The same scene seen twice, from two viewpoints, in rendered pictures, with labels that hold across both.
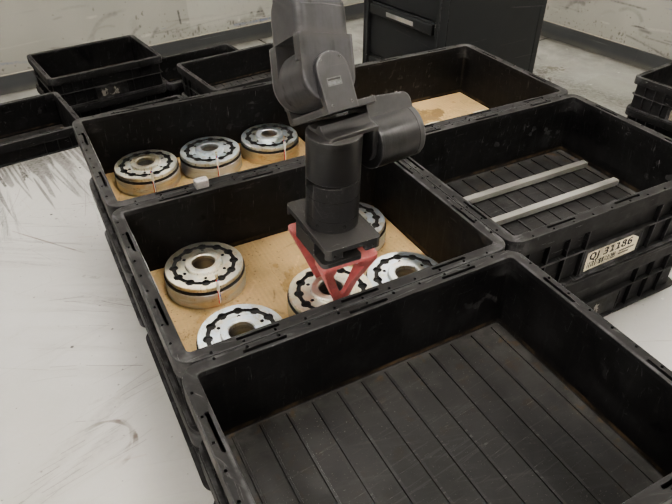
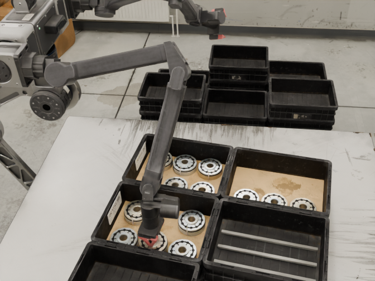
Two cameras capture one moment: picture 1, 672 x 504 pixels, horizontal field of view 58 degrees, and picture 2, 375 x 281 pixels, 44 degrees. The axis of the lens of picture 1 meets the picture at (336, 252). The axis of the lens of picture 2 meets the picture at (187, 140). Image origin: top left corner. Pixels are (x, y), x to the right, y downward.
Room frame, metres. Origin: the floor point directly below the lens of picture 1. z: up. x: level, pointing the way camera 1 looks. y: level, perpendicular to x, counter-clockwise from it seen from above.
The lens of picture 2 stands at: (-0.10, -0.81, 2.22)
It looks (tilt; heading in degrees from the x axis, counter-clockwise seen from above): 40 degrees down; 44
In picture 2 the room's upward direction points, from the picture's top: 2 degrees counter-clockwise
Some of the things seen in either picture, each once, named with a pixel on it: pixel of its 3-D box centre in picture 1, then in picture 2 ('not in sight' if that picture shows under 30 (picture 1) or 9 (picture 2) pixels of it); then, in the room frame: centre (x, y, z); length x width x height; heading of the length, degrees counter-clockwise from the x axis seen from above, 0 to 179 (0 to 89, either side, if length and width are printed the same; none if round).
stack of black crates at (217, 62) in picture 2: (108, 113); (238, 83); (2.16, 0.87, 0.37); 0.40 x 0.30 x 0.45; 126
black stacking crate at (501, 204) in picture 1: (540, 190); (267, 250); (0.79, -0.31, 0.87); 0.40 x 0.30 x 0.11; 118
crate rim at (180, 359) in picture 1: (302, 235); (157, 219); (0.60, 0.04, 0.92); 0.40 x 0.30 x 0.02; 118
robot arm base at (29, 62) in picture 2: not in sight; (34, 66); (0.50, 0.45, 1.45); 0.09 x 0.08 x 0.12; 36
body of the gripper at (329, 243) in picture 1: (332, 204); (150, 219); (0.54, 0.00, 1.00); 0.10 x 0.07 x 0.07; 28
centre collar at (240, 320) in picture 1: (241, 332); (123, 238); (0.49, 0.11, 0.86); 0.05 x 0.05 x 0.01
